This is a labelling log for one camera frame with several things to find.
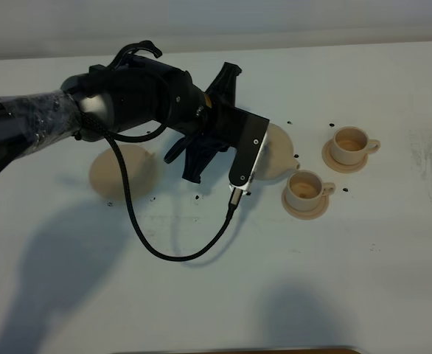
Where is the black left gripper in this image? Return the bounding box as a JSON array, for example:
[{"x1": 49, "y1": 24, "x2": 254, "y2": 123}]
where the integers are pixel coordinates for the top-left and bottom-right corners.
[{"x1": 164, "y1": 62, "x2": 245, "y2": 183}]

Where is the beige teapot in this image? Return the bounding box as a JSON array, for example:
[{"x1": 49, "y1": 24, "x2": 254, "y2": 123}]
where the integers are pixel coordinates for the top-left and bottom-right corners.
[{"x1": 254, "y1": 123, "x2": 300, "y2": 181}]

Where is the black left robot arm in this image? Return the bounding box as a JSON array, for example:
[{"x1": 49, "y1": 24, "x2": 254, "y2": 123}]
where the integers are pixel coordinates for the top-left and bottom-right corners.
[{"x1": 0, "y1": 41, "x2": 245, "y2": 183}]

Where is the beige teapot saucer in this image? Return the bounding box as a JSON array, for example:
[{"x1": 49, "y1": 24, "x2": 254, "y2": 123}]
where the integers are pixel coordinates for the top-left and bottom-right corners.
[{"x1": 89, "y1": 143, "x2": 161, "y2": 202}]

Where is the beige near teacup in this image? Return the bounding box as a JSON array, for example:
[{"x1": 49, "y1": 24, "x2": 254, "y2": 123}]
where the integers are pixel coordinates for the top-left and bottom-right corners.
[{"x1": 286, "y1": 170, "x2": 336, "y2": 211}]

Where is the beige teacup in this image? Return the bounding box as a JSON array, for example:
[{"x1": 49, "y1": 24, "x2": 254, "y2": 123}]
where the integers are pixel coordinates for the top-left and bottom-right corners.
[
  {"x1": 330, "y1": 127, "x2": 381, "y2": 166},
  {"x1": 286, "y1": 170, "x2": 336, "y2": 211}
]

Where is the beige far saucer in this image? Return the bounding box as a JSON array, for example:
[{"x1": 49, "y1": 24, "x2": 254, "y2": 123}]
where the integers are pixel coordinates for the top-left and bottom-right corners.
[{"x1": 321, "y1": 140, "x2": 368, "y2": 173}]

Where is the beige near saucer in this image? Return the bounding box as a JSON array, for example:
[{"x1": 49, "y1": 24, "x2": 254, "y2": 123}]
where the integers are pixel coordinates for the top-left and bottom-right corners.
[{"x1": 281, "y1": 187, "x2": 330, "y2": 220}]

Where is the beige far teacup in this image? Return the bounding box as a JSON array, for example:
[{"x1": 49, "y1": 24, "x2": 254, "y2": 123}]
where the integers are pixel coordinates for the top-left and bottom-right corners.
[{"x1": 330, "y1": 127, "x2": 381, "y2": 166}]

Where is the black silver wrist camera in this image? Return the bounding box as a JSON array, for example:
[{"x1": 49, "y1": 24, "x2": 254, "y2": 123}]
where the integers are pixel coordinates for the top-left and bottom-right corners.
[{"x1": 229, "y1": 108, "x2": 269, "y2": 194}]

